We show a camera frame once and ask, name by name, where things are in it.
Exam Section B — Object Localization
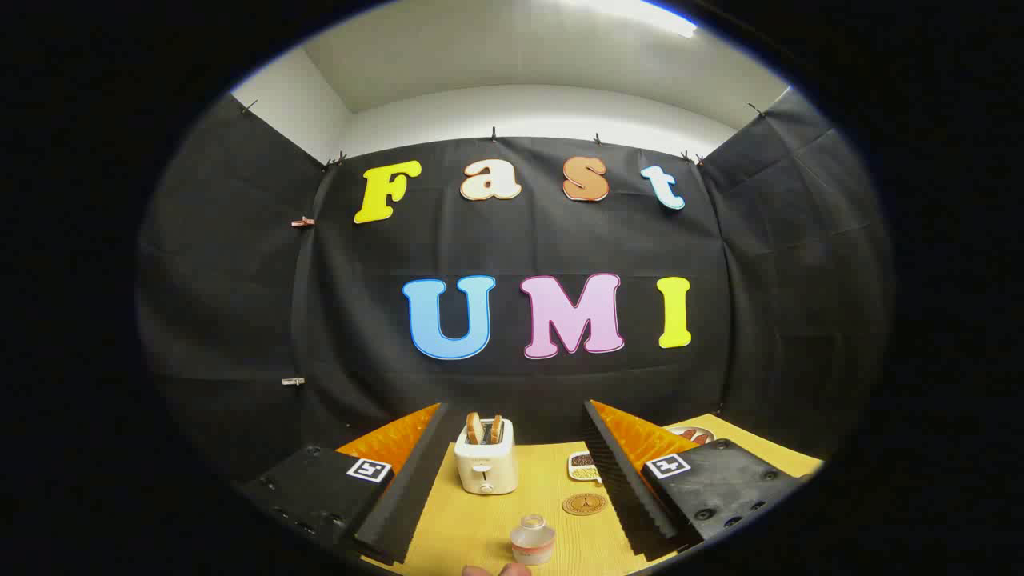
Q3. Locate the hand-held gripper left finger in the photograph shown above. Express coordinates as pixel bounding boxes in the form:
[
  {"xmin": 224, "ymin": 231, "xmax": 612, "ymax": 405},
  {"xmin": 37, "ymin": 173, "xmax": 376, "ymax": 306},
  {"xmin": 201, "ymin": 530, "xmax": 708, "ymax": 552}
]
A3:
[{"xmin": 236, "ymin": 402, "xmax": 466, "ymax": 567}]

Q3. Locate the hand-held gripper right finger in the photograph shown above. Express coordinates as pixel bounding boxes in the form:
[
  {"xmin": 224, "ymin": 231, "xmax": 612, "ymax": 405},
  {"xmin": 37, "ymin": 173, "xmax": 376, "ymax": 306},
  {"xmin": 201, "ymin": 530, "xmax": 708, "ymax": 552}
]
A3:
[{"xmin": 582, "ymin": 399, "xmax": 810, "ymax": 562}]

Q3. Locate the clear juice bottle pink label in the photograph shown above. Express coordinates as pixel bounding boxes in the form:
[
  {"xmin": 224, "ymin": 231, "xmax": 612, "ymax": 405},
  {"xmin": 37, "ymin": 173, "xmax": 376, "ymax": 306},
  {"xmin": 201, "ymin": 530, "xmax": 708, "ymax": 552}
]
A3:
[{"xmin": 510, "ymin": 514, "xmax": 557, "ymax": 566}]

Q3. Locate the wooden table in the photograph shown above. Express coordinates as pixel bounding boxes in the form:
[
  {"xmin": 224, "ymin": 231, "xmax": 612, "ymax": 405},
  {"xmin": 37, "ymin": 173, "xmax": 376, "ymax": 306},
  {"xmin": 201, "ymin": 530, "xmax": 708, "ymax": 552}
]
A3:
[{"xmin": 362, "ymin": 413, "xmax": 825, "ymax": 576}]

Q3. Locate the white toaster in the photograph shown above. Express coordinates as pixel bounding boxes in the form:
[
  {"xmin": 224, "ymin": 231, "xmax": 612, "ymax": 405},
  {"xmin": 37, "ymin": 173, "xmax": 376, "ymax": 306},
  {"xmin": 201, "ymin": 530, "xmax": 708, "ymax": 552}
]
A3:
[{"xmin": 454, "ymin": 418, "xmax": 519, "ymax": 496}]

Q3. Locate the black backdrop cloth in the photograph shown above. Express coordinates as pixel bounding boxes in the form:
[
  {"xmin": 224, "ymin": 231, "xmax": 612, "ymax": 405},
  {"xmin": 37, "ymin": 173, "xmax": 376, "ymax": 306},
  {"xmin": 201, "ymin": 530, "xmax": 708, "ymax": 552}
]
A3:
[{"xmin": 136, "ymin": 86, "xmax": 893, "ymax": 481}]

